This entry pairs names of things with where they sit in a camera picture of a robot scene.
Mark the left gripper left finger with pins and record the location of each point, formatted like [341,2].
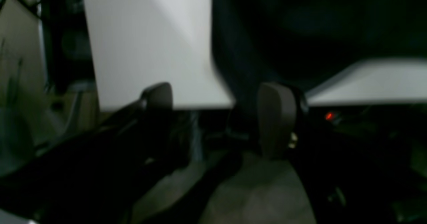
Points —
[88,178]

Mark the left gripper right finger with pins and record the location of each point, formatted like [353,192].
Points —
[348,179]

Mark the black t-shirt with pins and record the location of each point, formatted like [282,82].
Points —
[306,43]

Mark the black power strip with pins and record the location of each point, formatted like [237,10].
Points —
[373,120]

